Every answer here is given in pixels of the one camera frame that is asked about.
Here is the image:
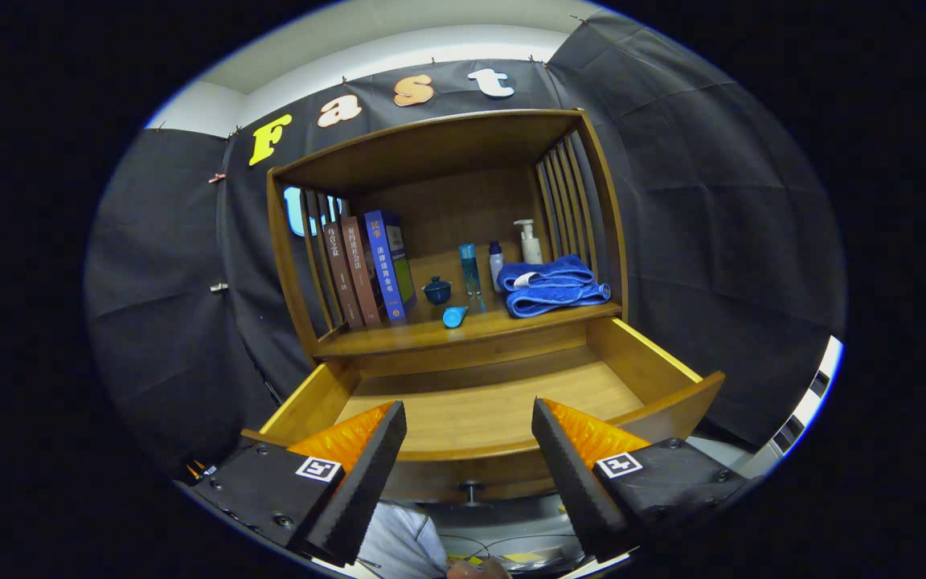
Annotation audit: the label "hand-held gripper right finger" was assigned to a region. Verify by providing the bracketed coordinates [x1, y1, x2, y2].
[531, 397, 753, 562]

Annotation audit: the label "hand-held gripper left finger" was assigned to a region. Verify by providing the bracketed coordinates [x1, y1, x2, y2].
[187, 400, 408, 566]

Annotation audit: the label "wooden drawer with dark knob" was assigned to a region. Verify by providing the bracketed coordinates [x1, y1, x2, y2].
[242, 316, 727, 509]

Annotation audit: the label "wooden cabinet with slatted sides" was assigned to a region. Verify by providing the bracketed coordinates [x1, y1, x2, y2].
[266, 109, 630, 380]

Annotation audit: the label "person's white trousers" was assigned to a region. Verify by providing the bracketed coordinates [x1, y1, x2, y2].
[354, 500, 449, 579]

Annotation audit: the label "folded blue towel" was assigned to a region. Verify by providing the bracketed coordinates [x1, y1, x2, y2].
[497, 254, 613, 318]

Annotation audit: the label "dark brown book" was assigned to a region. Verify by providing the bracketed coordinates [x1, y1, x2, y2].
[322, 221, 365, 329]

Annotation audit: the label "reddish brown book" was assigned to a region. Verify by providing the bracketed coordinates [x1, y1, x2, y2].
[340, 216, 386, 324]

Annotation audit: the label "blue book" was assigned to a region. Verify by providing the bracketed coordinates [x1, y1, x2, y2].
[363, 210, 418, 323]

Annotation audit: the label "tall blue glass bottle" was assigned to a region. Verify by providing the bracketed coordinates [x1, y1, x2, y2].
[458, 244, 486, 313]

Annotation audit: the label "white pump bottle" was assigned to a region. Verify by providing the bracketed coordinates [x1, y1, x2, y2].
[513, 219, 544, 265]

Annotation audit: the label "white panel with dark slots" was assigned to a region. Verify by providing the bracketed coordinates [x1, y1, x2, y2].
[760, 336, 844, 463]

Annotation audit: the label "black backdrop cloth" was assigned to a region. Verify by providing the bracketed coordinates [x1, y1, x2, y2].
[85, 8, 846, 475]

